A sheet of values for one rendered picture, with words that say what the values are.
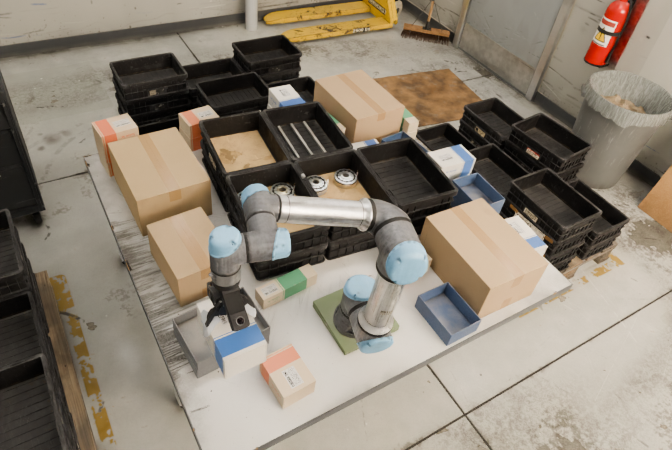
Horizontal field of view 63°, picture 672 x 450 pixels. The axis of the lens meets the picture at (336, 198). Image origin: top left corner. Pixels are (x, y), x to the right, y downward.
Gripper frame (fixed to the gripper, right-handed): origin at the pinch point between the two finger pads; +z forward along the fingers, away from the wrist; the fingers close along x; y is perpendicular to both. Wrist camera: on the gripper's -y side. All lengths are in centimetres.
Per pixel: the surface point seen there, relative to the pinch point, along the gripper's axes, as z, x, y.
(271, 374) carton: 33.3, -12.7, -0.9
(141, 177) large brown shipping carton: 20, -1, 94
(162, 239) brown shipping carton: 25, 1, 62
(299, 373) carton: 33.4, -21.0, -4.7
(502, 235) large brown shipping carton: 21, -117, 5
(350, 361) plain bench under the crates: 41, -41, -5
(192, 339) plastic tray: 35.3, 4.7, 24.0
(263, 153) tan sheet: 28, -56, 98
